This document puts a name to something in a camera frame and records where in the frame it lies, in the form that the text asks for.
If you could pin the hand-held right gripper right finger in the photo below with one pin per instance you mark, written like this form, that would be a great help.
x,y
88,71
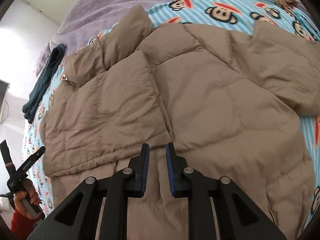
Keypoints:
x,y
170,167

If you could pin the person's left hand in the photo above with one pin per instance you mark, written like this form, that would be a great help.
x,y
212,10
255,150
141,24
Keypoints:
x,y
21,205

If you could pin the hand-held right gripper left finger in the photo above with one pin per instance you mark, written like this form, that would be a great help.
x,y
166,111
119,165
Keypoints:
x,y
145,165

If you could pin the monkey print striped blanket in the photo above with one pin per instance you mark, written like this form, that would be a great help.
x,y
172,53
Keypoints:
x,y
225,7

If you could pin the purple blanket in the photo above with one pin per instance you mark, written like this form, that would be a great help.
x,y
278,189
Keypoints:
x,y
105,7

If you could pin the person's left forearm red sleeve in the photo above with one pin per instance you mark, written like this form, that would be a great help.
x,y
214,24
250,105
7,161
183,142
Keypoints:
x,y
21,226

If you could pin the tan puffer jacket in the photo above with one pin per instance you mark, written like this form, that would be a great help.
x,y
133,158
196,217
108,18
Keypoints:
x,y
215,110

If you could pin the dark teal garment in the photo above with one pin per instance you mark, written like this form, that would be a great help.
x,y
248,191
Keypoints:
x,y
42,80

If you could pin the grey furniture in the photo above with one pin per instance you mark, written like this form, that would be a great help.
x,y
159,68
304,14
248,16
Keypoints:
x,y
3,100

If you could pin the white door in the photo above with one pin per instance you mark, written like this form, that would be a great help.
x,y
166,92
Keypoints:
x,y
45,7

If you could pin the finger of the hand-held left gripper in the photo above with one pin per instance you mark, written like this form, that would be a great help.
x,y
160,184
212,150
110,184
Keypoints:
x,y
5,156
40,152

